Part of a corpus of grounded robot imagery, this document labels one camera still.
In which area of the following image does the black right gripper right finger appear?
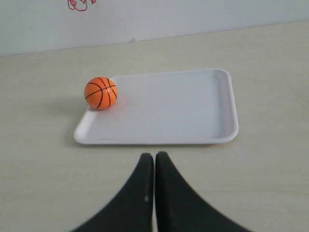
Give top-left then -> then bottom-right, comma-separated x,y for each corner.
155,151 -> 249,232

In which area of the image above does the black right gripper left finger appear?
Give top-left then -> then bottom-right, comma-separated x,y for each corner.
74,153 -> 154,232

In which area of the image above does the small orange basketball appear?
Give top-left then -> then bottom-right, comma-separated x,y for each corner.
84,77 -> 118,110

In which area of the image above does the red mini basketball hoop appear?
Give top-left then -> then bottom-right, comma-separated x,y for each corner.
67,0 -> 97,12

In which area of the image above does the white plastic tray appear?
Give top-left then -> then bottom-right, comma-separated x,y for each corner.
73,69 -> 239,145

